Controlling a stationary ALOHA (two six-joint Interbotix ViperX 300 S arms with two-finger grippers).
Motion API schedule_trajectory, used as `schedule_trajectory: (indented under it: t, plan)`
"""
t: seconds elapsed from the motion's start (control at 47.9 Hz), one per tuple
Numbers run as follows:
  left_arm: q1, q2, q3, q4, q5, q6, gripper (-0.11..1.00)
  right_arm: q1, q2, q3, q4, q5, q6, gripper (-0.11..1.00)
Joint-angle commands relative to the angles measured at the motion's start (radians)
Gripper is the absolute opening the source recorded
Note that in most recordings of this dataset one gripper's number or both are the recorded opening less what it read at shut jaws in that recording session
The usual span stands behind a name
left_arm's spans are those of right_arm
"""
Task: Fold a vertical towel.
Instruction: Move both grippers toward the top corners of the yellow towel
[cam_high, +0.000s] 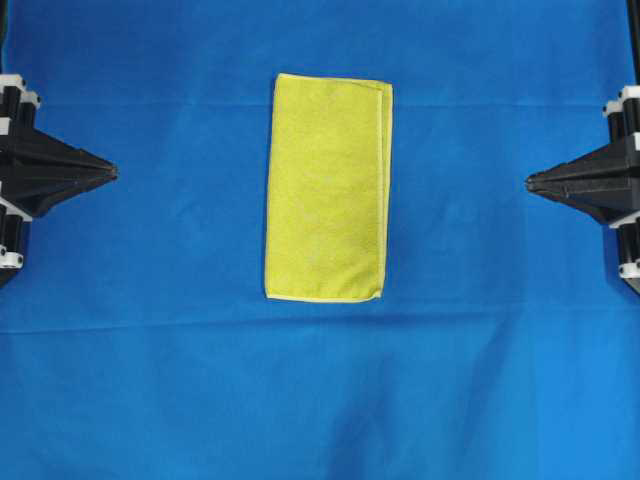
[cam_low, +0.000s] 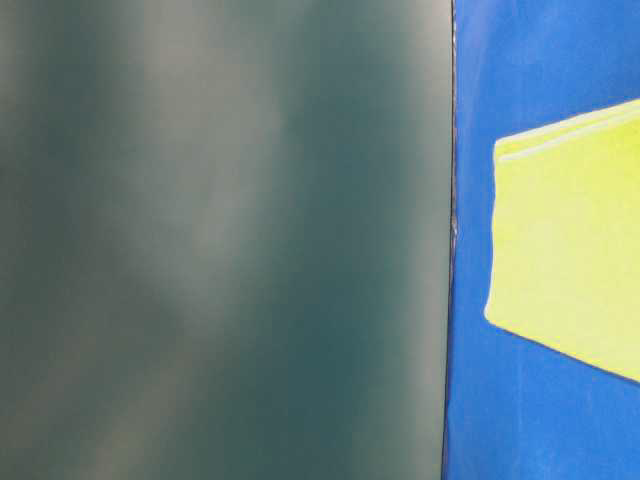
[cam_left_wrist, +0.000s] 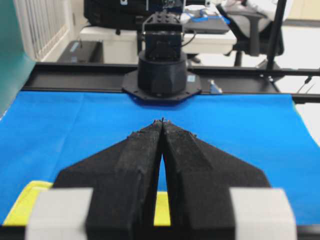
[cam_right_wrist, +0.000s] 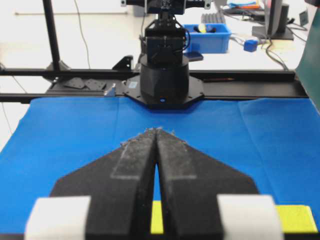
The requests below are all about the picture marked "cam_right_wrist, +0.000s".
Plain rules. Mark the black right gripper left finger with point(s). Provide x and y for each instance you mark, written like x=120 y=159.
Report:
x=107 y=199

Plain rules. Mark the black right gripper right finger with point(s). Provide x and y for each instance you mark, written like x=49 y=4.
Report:
x=206 y=199

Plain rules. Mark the yellow towel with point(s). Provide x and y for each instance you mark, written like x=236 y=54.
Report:
x=294 y=219

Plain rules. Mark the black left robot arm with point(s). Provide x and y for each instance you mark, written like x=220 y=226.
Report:
x=163 y=62

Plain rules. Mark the blue table cloth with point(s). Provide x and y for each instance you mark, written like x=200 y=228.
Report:
x=274 y=140

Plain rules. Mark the small blue box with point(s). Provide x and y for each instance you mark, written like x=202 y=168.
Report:
x=250 y=45

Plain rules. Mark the blue plastic bin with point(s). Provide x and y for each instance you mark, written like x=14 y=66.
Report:
x=214 y=41

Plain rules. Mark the dark green board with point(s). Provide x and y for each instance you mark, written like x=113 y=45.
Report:
x=308 y=70

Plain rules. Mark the black computer monitor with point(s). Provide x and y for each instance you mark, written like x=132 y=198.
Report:
x=275 y=22

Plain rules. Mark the black aluminium frame rail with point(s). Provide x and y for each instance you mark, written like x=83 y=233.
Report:
x=203 y=85

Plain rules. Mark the black vertical frame post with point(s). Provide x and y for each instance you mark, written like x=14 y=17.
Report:
x=52 y=35

